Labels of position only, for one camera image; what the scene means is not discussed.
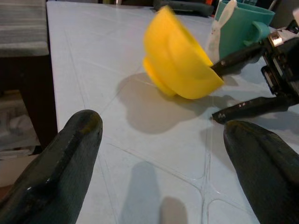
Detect grey striped seat cushion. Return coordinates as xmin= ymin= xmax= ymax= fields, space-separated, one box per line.
xmin=0 ymin=0 xmax=50 ymax=56

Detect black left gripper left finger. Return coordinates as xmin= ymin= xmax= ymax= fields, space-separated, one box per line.
xmin=0 ymin=109 xmax=103 ymax=224

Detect white rabbit-shaped spoon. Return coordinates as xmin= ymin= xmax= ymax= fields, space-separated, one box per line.
xmin=205 ymin=0 xmax=238 ymax=63

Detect teal mug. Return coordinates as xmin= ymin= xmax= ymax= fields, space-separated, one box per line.
xmin=214 ymin=0 xmax=276 ymax=60

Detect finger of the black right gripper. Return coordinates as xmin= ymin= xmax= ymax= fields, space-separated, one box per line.
xmin=211 ymin=95 xmax=299 ymax=125
xmin=211 ymin=43 xmax=267 ymax=77

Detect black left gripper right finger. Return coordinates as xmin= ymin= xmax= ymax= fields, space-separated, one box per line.
xmin=223 ymin=119 xmax=299 ymax=224

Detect dark grey oblong object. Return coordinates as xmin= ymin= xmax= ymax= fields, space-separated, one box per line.
xmin=153 ymin=0 xmax=214 ymax=17

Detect dark wooden chair frame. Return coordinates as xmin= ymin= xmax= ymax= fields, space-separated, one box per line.
xmin=0 ymin=54 xmax=58 ymax=150

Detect yellow plastic bowl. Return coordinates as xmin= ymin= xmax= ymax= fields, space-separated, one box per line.
xmin=142 ymin=6 xmax=225 ymax=100

